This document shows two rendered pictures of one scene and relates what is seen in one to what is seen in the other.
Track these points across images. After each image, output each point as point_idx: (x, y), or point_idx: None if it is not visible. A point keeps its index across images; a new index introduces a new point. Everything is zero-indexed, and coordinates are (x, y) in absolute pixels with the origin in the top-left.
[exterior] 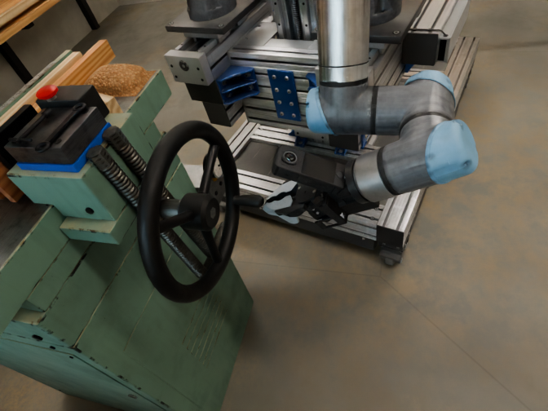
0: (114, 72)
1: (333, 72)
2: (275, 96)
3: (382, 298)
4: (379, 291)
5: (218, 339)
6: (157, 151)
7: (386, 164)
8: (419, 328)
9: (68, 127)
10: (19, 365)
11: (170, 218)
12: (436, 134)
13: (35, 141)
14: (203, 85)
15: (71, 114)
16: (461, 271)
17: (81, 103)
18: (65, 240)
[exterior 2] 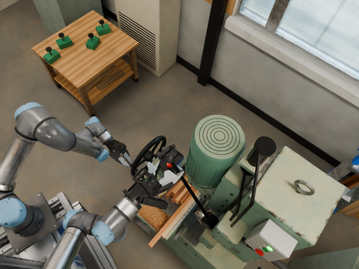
0: (151, 207)
1: (98, 145)
2: (80, 263)
3: (101, 200)
4: (99, 204)
5: None
6: (150, 143)
7: (104, 129)
8: (99, 183)
9: (166, 151)
10: None
11: (155, 145)
12: (94, 121)
13: (175, 151)
14: None
15: (165, 154)
16: (66, 194)
17: (162, 157)
18: None
